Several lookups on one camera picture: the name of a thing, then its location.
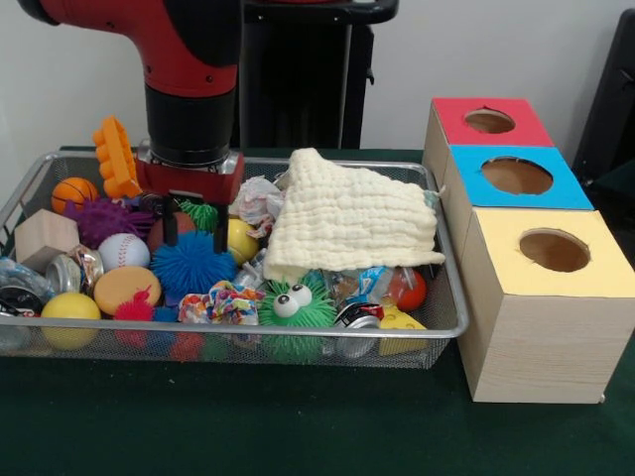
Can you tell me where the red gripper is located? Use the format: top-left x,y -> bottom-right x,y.
134,153 -> 246,254

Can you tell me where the blue spiky ball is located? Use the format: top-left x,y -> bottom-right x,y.
150,231 -> 239,297

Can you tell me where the orange plastic toy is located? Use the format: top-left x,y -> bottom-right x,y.
92,115 -> 144,200

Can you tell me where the cream muslin cloth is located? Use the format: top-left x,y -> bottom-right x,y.
262,147 -> 446,282

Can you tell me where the wooden box with three holes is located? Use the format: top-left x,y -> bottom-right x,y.
422,97 -> 635,406

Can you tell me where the green spiky ball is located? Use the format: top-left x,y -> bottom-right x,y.
178,198 -> 220,233

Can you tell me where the white baseball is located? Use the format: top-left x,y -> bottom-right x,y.
97,232 -> 152,273

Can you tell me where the purple spiky ball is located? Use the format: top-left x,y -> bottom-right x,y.
63,197 -> 155,250

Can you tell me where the small orange basketball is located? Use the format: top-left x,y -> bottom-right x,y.
51,177 -> 100,215

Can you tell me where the green spiky toy with eyes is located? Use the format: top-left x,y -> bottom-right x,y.
257,278 -> 337,328

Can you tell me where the yellow ball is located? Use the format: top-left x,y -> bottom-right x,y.
40,292 -> 103,351

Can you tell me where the dark green side tablecloth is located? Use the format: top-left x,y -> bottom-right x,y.
587,158 -> 635,234

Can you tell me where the black stand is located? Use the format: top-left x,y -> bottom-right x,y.
570,8 -> 635,173

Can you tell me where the multicolour rope toy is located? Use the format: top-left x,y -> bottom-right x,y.
178,280 -> 267,326

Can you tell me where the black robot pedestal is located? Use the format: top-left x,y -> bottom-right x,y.
232,0 -> 401,150

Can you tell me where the shallow wire mesh bin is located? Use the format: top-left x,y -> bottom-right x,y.
0,151 -> 470,371

